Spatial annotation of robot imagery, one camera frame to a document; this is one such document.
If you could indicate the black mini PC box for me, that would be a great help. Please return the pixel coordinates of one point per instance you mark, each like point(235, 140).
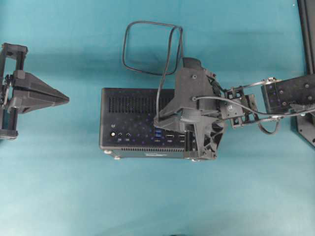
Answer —
point(127, 125)

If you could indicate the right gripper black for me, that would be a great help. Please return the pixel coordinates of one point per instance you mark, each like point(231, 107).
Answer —
point(200, 141)

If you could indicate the black aluminium frame post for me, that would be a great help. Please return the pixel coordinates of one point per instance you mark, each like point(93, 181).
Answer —
point(306, 49)

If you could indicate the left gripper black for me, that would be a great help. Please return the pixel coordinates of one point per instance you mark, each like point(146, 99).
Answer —
point(11, 105)

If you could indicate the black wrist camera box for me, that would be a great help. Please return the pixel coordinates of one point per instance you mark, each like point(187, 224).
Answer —
point(189, 105)

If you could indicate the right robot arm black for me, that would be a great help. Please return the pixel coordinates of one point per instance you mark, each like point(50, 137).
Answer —
point(288, 98)

